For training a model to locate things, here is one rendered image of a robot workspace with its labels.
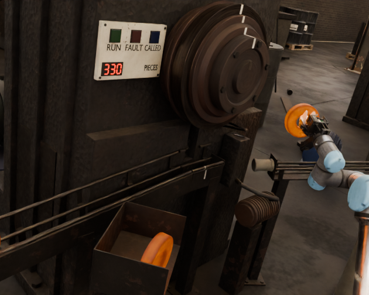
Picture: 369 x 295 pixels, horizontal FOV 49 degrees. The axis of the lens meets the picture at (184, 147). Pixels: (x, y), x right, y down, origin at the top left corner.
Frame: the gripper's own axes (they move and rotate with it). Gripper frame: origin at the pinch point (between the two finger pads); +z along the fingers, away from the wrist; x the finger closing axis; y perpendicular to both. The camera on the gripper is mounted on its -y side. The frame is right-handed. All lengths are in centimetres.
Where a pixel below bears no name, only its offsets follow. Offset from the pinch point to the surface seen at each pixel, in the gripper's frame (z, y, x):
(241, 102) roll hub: -18.7, 14.6, 38.5
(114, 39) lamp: -23, 33, 87
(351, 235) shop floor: 18, -100, -86
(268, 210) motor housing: -22.0, -38.7, 8.8
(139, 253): -65, -16, 73
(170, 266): -70, -15, 64
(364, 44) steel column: 669, -205, -491
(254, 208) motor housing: -24.7, -35.3, 17.7
